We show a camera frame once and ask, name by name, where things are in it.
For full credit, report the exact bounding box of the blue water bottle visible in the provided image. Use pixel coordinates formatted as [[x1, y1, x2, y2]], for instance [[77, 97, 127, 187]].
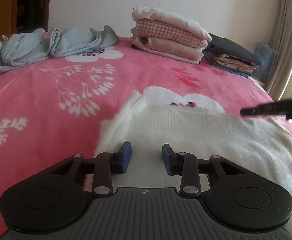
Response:
[[253, 42, 278, 83]]

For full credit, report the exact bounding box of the blue folded garment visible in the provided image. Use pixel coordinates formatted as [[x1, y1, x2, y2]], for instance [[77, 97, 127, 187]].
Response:
[[212, 62, 253, 79]]

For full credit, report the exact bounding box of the grey hoodie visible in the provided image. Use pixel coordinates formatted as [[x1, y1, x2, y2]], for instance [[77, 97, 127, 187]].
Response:
[[0, 25, 119, 75]]

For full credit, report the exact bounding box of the beige folded garment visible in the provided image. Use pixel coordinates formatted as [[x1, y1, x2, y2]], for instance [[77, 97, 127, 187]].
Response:
[[131, 36, 204, 65]]

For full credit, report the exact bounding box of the black folded garment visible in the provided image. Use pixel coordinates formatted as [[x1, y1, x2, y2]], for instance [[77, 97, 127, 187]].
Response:
[[203, 32, 262, 66]]

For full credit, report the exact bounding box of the white fluffy sweater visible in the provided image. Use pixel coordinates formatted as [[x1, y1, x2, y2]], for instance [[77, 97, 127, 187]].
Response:
[[92, 91, 292, 205]]

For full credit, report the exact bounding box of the pink floral blanket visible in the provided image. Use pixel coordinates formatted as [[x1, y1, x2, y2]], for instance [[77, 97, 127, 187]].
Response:
[[0, 31, 292, 240]]

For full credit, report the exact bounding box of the tan folded garment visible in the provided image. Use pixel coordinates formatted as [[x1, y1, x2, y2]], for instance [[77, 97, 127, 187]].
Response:
[[216, 54, 258, 72]]

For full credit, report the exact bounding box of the pink checked folded garment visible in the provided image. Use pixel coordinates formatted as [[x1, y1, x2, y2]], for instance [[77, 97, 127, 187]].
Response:
[[134, 20, 209, 49]]

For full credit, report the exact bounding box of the beige curtain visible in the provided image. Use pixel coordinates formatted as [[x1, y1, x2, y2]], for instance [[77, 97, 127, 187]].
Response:
[[263, 0, 292, 103]]

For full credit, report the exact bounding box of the stack of pink folded clothes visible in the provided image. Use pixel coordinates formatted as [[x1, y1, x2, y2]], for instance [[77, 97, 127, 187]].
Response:
[[131, 6, 213, 42]]

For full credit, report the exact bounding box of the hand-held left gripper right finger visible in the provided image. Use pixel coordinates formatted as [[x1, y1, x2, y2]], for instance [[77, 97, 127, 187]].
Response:
[[162, 143, 246, 197]]

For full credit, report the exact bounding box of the wooden door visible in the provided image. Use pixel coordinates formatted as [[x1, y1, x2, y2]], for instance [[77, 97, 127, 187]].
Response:
[[0, 0, 53, 41]]

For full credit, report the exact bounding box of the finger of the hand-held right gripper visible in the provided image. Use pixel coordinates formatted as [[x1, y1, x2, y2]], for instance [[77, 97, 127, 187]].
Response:
[[240, 100, 287, 117]]

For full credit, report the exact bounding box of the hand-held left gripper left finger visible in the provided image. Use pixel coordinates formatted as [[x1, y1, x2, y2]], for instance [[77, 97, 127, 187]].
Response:
[[47, 141, 132, 198]]

